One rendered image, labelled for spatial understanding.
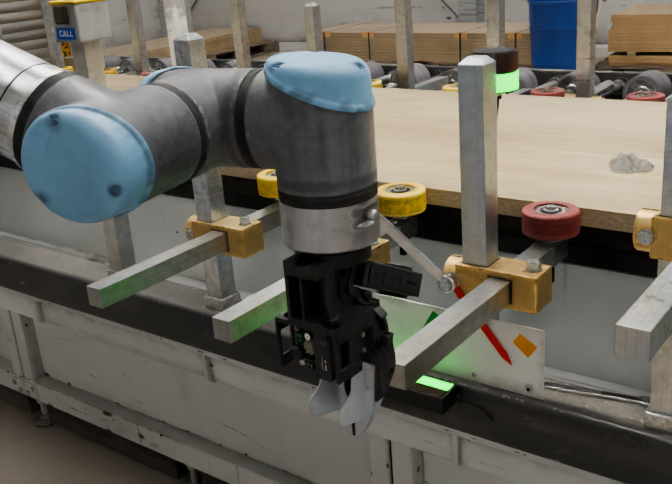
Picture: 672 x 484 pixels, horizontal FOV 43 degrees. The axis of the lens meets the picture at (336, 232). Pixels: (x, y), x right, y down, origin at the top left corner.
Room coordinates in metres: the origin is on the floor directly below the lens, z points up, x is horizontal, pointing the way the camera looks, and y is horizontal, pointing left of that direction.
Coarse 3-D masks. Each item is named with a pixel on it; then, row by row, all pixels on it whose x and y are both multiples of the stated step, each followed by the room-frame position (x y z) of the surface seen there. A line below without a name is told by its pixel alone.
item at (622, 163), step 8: (632, 152) 1.33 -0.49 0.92; (616, 160) 1.32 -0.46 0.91; (624, 160) 1.29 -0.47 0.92; (632, 160) 1.31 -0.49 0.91; (640, 160) 1.31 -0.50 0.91; (616, 168) 1.30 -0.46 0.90; (624, 168) 1.28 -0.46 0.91; (632, 168) 1.28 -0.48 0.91; (640, 168) 1.28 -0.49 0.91; (648, 168) 1.28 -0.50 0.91
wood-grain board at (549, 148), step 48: (384, 96) 2.10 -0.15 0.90; (432, 96) 2.05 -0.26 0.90; (528, 96) 1.96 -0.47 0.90; (384, 144) 1.60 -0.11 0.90; (432, 144) 1.57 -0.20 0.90; (528, 144) 1.51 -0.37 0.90; (576, 144) 1.48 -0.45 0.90; (624, 144) 1.46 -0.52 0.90; (432, 192) 1.28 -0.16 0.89; (528, 192) 1.22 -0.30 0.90; (576, 192) 1.20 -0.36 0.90; (624, 192) 1.18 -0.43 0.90
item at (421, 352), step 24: (552, 264) 1.09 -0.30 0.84; (480, 288) 0.97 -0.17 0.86; (504, 288) 0.97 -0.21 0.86; (456, 312) 0.90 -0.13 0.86; (480, 312) 0.92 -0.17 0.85; (432, 336) 0.85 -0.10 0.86; (456, 336) 0.87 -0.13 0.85; (408, 360) 0.80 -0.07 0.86; (432, 360) 0.83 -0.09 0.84; (408, 384) 0.79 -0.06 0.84
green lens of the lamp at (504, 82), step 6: (516, 72) 1.05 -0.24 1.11; (498, 78) 1.04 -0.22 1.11; (504, 78) 1.04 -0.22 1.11; (510, 78) 1.05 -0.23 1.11; (516, 78) 1.05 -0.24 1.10; (498, 84) 1.04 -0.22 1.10; (504, 84) 1.04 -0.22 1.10; (510, 84) 1.05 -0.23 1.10; (516, 84) 1.05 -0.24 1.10; (498, 90) 1.04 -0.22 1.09; (504, 90) 1.04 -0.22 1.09; (510, 90) 1.05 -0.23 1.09
